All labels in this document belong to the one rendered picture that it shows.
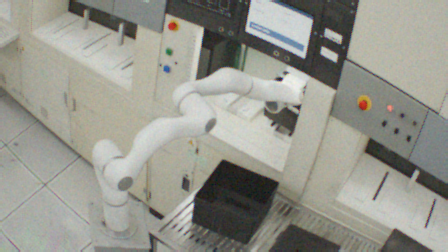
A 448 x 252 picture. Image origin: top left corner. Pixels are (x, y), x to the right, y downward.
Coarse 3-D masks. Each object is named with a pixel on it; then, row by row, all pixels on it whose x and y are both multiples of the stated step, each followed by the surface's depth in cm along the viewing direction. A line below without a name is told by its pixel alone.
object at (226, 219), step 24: (216, 168) 227; (240, 168) 230; (216, 192) 236; (240, 192) 238; (264, 192) 232; (192, 216) 219; (216, 216) 212; (240, 216) 206; (264, 216) 226; (240, 240) 215
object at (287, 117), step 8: (280, 72) 252; (288, 72) 257; (296, 72) 241; (272, 80) 250; (280, 80) 254; (304, 80) 237; (264, 112) 257; (280, 112) 250; (288, 112) 246; (296, 112) 243; (272, 120) 256; (280, 120) 252; (288, 120) 249; (296, 120) 245; (288, 128) 251; (288, 136) 254
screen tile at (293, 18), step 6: (282, 12) 197; (288, 12) 196; (288, 18) 197; (294, 18) 196; (300, 18) 194; (282, 24) 201; (300, 24) 196; (282, 30) 202; (288, 30) 200; (294, 30) 199; (300, 30) 197; (306, 30) 195; (294, 36) 200; (300, 36) 199; (306, 36) 197
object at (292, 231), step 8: (288, 232) 211; (296, 232) 211; (304, 232) 212; (280, 240) 207; (288, 240) 207; (296, 240) 207; (304, 240) 208; (312, 240) 208; (320, 240) 208; (328, 240) 209; (272, 248) 203; (280, 248) 203; (288, 248) 203; (296, 248) 202; (304, 248) 204; (312, 248) 204; (320, 248) 204; (328, 248) 205; (336, 248) 205
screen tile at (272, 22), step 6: (258, 0) 201; (258, 6) 202; (264, 6) 201; (270, 6) 199; (276, 6) 197; (252, 12) 206; (270, 12) 201; (276, 12) 199; (252, 18) 207; (258, 18) 206; (264, 18) 204; (270, 18) 202; (276, 18) 201; (270, 24) 204; (276, 24) 202
